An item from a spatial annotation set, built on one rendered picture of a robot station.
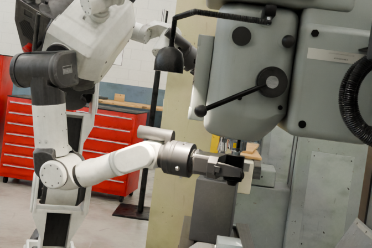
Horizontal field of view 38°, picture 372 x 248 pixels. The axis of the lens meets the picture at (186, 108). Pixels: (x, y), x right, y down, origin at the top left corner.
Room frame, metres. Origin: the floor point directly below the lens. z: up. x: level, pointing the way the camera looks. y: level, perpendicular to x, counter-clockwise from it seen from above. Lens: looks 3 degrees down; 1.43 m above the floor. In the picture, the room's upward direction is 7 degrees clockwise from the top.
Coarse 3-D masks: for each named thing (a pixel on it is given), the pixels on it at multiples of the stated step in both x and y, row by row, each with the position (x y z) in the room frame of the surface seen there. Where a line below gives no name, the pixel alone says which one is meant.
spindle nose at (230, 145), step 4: (228, 140) 1.32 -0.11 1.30; (228, 144) 1.31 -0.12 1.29; (232, 144) 1.30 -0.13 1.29; (236, 144) 1.30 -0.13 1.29; (240, 144) 1.30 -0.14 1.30; (244, 144) 1.30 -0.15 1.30; (228, 148) 1.31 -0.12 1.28; (232, 148) 1.30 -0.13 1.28; (240, 148) 1.30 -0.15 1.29; (244, 148) 1.31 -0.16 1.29
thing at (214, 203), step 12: (204, 180) 1.58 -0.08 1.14; (216, 180) 1.59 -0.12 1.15; (204, 192) 1.58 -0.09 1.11; (216, 192) 1.57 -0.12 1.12; (228, 192) 1.57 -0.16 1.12; (204, 204) 1.58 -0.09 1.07; (216, 204) 1.57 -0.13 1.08; (228, 204) 1.57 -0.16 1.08; (192, 216) 1.58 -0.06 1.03; (204, 216) 1.58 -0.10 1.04; (216, 216) 1.57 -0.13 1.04; (228, 216) 1.57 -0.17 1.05; (192, 228) 1.58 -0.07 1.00; (204, 228) 1.58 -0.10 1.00; (216, 228) 1.57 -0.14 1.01; (228, 228) 1.57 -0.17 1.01; (204, 240) 1.58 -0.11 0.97
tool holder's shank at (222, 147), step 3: (219, 138) 1.63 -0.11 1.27; (222, 138) 1.62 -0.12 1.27; (219, 141) 1.63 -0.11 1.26; (222, 141) 1.62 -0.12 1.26; (225, 141) 1.62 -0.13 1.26; (219, 144) 1.63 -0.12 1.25; (222, 144) 1.62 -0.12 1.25; (225, 144) 1.62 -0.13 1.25; (219, 147) 1.62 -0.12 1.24; (222, 147) 1.62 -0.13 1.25; (225, 147) 1.62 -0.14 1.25; (219, 150) 1.62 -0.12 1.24; (222, 150) 1.62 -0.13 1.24; (225, 150) 1.62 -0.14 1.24
